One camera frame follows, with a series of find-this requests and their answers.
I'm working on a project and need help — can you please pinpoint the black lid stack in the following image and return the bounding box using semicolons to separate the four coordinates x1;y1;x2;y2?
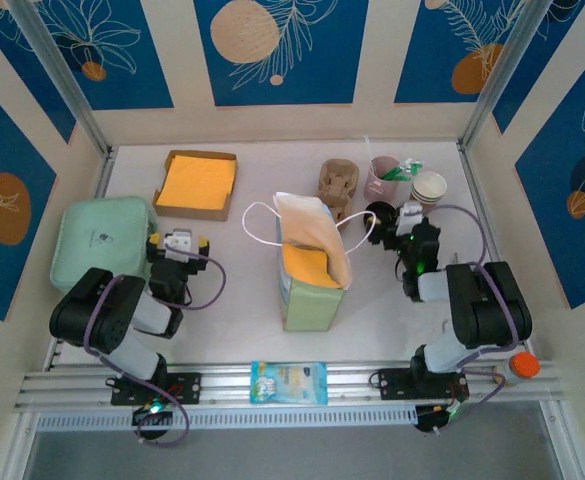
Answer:
364;200;398;234

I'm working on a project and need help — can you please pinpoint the brown paper cup stack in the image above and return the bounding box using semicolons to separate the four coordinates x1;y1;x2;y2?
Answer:
410;171;448;207

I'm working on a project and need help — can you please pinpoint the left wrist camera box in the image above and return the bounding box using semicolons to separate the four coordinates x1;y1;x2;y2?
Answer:
164;229;194;261

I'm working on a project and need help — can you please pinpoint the green and white paper bag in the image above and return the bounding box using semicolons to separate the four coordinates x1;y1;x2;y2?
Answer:
241;191;377;334

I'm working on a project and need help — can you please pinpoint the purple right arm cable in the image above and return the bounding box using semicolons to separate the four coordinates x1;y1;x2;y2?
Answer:
421;204;521;426

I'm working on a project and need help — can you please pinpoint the orange capped bottle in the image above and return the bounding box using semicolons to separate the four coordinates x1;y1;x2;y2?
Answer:
491;351;541;387

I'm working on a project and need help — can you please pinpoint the white slotted cable duct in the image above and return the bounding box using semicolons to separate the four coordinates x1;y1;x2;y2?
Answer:
36;404;418;432

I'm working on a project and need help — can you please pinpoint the aluminium mounting rail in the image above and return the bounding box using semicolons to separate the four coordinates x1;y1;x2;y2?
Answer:
14;359;568;409

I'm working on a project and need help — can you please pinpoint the yellow napkin stack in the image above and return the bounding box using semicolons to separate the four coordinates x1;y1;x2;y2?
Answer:
155;154;237;211

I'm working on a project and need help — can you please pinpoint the pulp cup carrier stack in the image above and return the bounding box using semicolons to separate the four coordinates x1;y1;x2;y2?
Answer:
315;158;362;224

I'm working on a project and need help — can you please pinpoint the cardboard napkin box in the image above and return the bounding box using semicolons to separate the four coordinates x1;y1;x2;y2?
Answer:
151;149;238;222

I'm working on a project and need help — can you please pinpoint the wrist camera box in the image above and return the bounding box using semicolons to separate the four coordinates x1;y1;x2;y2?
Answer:
164;229;194;261
399;200;426;231

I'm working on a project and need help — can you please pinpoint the pink straw holder cup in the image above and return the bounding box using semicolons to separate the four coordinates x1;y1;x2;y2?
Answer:
363;155;402;200

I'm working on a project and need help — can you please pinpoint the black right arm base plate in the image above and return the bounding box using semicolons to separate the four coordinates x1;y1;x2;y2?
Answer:
375;367;471;401

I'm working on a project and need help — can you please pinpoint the blue wet wipes packet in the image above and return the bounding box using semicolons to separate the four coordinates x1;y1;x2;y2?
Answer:
249;360;329;406

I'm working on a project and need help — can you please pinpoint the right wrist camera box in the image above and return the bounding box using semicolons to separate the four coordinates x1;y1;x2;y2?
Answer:
399;200;426;231

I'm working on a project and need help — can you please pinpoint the mint green tray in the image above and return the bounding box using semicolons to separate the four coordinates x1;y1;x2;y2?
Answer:
49;195;156;294

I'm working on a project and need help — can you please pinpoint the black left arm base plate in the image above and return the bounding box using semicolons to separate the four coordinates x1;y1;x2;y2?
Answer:
110;370;203;407

